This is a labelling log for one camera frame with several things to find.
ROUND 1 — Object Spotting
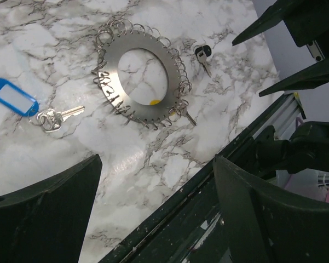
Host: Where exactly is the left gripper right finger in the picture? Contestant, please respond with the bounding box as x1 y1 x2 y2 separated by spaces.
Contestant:
213 156 329 262

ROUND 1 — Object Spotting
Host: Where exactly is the metal keyring disc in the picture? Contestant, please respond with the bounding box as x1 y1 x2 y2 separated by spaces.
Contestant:
91 18 192 130

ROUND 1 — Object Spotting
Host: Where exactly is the black mounting rail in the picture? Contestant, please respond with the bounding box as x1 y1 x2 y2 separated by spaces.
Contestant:
98 93 329 263

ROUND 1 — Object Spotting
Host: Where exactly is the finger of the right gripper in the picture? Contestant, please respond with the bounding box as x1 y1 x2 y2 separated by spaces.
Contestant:
259 58 329 96
232 0 301 46

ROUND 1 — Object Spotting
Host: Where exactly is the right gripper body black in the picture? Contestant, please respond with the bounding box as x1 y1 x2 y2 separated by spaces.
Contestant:
284 1 329 59

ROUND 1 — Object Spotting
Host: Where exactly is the blue tag key front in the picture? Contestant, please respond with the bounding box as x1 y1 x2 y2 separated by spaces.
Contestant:
0 78 85 133

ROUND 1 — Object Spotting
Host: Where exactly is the yellow tag key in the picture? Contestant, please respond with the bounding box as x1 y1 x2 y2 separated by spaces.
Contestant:
157 99 197 127

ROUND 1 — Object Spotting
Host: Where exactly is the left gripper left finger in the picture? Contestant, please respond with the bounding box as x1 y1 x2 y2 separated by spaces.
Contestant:
0 155 102 262

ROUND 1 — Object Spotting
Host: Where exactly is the black white tag key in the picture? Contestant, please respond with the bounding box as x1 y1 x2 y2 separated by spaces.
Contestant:
194 44 212 77

